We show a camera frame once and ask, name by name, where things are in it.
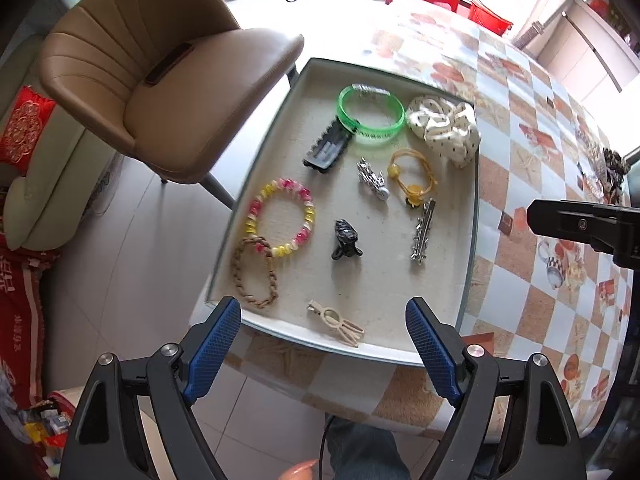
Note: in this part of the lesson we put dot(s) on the beige cutout hair clip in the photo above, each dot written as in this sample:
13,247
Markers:
330,317

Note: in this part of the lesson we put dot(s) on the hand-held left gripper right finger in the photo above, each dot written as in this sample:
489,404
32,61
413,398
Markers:
435,355

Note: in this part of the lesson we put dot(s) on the black wavy hair clip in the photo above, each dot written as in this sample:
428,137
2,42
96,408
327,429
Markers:
325,152

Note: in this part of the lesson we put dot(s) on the tan leather chair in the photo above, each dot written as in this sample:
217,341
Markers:
175,85

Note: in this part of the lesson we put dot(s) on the pile of mixed hair accessories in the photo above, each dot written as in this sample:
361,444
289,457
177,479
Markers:
607,165

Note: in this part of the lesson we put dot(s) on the white cabinet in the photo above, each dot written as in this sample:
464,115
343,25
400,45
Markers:
585,45

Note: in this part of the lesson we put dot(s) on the red printed cloth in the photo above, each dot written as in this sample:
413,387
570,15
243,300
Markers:
22,310

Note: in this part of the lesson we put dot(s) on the silver pearl hair clip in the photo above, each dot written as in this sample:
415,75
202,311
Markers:
372,180

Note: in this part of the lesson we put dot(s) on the pile of small packets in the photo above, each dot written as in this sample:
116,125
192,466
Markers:
40,425

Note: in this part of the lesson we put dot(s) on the person's jeans leg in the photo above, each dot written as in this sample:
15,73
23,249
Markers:
365,450

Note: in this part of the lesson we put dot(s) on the green translucent bangle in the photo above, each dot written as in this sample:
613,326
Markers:
345,115

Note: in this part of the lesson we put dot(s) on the long silver hair clip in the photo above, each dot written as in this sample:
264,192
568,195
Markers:
422,232

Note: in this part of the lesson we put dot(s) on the white dotted scrunchie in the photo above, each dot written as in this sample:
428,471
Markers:
440,130

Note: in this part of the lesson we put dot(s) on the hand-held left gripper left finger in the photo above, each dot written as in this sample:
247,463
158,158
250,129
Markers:
215,350

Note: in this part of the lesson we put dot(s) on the small black claw clip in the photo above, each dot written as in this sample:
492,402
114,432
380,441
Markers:
345,235

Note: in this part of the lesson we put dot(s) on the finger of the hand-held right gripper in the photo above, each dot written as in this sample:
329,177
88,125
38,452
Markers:
575,222

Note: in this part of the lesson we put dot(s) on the red patterned cushion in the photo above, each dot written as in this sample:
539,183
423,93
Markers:
25,125

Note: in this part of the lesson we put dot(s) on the cream sofa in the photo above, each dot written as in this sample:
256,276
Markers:
40,210

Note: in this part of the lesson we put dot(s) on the grey shallow tray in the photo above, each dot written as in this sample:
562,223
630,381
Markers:
370,280

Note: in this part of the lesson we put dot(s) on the red bucket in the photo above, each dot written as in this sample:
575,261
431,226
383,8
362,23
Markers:
490,17

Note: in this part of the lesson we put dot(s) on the checkered printed tablecloth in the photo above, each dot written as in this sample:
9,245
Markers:
525,160

